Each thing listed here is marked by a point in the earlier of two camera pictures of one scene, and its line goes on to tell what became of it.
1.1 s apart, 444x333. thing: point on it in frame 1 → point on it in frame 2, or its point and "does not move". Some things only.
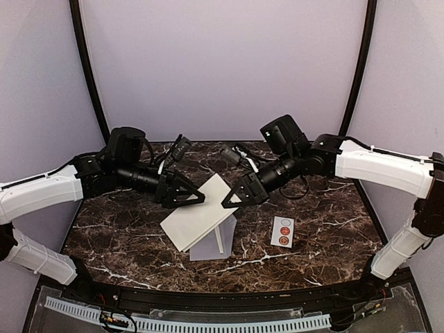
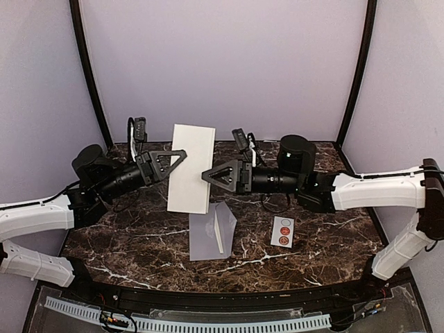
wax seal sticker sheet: x=282 y=232 does not move
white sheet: x=218 y=233 does not move
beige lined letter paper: x=186 y=223 → x=189 y=191
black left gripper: x=168 y=198 → x=154 y=171
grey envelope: x=218 y=243 does not move
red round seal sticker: x=285 y=231 does not move
